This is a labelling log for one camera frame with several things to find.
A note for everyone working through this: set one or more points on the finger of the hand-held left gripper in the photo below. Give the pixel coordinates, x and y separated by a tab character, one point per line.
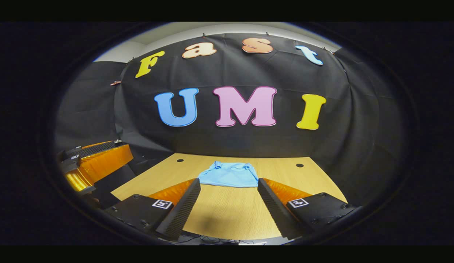
97	149
102	162

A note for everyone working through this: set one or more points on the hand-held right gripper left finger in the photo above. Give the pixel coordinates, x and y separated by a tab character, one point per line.
181	212

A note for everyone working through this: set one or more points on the light blue T-shirt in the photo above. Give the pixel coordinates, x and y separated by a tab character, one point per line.
229	175

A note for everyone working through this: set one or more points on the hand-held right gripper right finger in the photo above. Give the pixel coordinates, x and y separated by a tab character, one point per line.
274	212

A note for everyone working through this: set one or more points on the black backdrop cloth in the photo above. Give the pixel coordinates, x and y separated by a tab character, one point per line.
219	142

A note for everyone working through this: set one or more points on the copper spring clip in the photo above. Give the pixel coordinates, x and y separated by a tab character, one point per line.
115	83

